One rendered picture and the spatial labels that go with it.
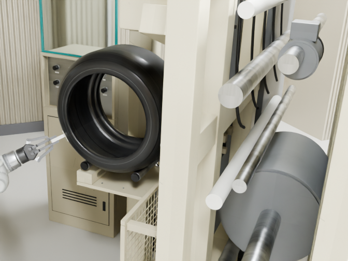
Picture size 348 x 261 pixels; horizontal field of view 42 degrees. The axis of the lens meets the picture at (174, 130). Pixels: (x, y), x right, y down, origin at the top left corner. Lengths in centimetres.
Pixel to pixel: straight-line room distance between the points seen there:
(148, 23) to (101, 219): 201
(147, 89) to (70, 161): 138
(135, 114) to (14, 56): 271
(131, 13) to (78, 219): 205
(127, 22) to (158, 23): 20
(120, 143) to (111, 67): 56
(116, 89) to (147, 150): 91
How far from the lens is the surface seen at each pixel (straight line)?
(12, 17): 494
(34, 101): 516
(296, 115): 576
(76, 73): 211
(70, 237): 336
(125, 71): 198
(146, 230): 165
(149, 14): 154
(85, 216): 336
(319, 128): 550
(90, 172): 231
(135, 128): 251
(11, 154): 224
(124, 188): 228
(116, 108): 292
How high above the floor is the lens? 189
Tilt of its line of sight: 21 degrees down
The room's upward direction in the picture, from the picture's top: 3 degrees clockwise
